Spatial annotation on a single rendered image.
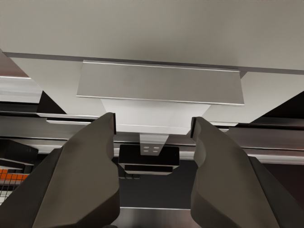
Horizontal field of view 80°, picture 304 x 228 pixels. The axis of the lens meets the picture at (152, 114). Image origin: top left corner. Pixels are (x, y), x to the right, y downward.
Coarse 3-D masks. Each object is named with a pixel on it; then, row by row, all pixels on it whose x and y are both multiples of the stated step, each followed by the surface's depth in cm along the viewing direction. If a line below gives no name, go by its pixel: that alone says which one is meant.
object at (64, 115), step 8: (48, 96) 18; (40, 104) 18; (48, 104) 18; (56, 104) 18; (40, 112) 18; (48, 112) 18; (56, 112) 18; (64, 112) 18; (48, 120) 20; (56, 120) 20; (64, 120) 20; (72, 120) 20; (80, 120) 20; (88, 120) 20; (224, 128) 20
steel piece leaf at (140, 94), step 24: (96, 72) 10; (120, 72) 10; (144, 72) 10; (168, 72) 10; (192, 72) 10; (216, 72) 10; (96, 96) 9; (120, 96) 9; (144, 96) 9; (168, 96) 9; (192, 96) 9; (216, 96) 9; (240, 96) 9; (120, 120) 18; (144, 120) 18; (168, 120) 18
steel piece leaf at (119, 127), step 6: (120, 126) 20; (126, 126) 20; (132, 126) 20; (138, 126) 20; (144, 126) 20; (150, 126) 20; (156, 126) 20; (162, 126) 20; (138, 132) 22; (144, 132) 22; (150, 132) 22; (156, 132) 22; (162, 132) 22; (168, 132) 21; (174, 132) 21; (180, 132) 21; (186, 132) 21
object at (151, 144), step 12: (144, 144) 27; (156, 144) 26; (120, 156) 35; (132, 156) 36; (144, 156) 36; (156, 156) 36; (168, 156) 36; (132, 168) 36; (144, 168) 36; (156, 168) 36; (168, 168) 36
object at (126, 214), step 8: (120, 208) 16; (128, 208) 16; (136, 208) 16; (144, 208) 16; (152, 208) 16; (160, 208) 17; (120, 216) 16; (128, 216) 16; (136, 216) 16; (144, 216) 16; (152, 216) 16; (160, 216) 16; (168, 216) 16; (176, 216) 16; (184, 216) 16; (112, 224) 16; (120, 224) 16; (128, 224) 16; (136, 224) 16; (144, 224) 16; (152, 224) 16; (160, 224) 16; (168, 224) 16; (176, 224) 16; (184, 224) 16; (192, 224) 16
